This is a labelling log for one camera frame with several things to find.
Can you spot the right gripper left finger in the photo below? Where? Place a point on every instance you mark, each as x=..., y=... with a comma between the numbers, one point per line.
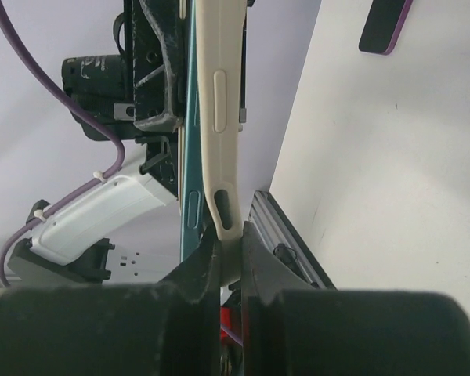
x=171, y=327

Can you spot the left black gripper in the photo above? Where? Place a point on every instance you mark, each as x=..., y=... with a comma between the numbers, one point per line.
x=139, y=94

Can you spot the left aluminium frame post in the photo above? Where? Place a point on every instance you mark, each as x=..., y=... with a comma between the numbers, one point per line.
x=282, y=239

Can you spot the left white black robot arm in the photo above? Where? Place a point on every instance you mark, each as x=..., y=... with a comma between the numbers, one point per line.
x=59, y=234

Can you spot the beige phone case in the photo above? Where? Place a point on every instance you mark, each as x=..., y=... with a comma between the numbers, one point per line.
x=219, y=35

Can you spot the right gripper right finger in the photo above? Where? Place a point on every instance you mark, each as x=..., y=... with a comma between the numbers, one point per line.
x=293, y=328

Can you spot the phone from beige case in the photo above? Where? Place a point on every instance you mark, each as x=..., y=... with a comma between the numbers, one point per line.
x=192, y=189

